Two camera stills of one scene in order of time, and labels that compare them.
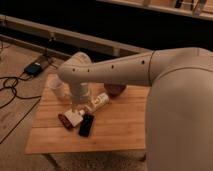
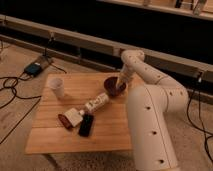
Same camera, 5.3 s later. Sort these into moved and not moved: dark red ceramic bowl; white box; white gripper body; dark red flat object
Moved: white gripper body
Not moved: dark red flat object; white box; dark red ceramic bowl
